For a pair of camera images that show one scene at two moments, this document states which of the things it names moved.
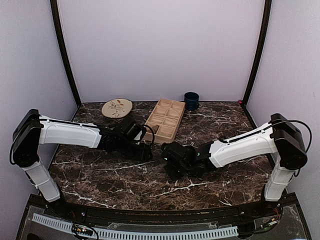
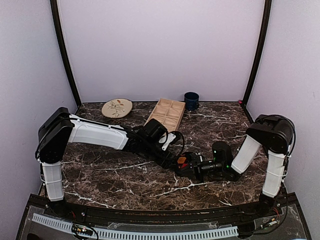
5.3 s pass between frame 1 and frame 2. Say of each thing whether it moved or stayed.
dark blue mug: stayed
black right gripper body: moved
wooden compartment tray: stayed
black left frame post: stayed
